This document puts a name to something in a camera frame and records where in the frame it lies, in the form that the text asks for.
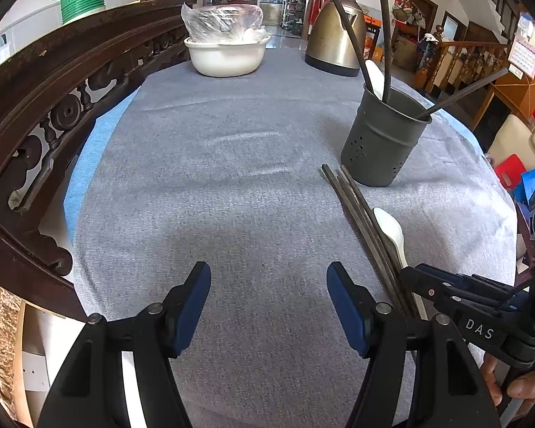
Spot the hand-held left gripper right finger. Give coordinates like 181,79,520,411
326,261,502,428

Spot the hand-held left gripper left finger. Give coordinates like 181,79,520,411
36,261,212,428

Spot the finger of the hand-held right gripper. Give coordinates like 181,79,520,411
417,264,535,317
399,266,535,368

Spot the white ceramic spoon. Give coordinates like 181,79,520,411
373,207,429,321

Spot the grey metal utensil holder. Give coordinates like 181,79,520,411
341,81,433,187

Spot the white plastic spoon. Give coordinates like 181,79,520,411
365,59,386,101

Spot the person's right hand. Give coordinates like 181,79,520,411
479,354,535,417

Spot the red plastic child chair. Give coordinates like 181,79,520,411
494,154,529,192

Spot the beige sofa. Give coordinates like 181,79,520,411
488,113,535,170

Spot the grey tablecloth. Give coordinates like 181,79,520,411
71,47,518,428

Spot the orange wooden pillar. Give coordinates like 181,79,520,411
473,69,535,137

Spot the blue table cover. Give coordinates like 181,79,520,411
65,87,484,244

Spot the brown patterned bag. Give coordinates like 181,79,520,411
0,276,25,420

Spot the white plastic basin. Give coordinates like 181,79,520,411
184,33,272,77

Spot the brass-coloured electric kettle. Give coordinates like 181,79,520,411
304,0,367,77

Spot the clear plastic bag with bowl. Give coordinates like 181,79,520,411
180,2,268,46

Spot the pink wall calendar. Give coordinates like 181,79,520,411
507,11,535,78

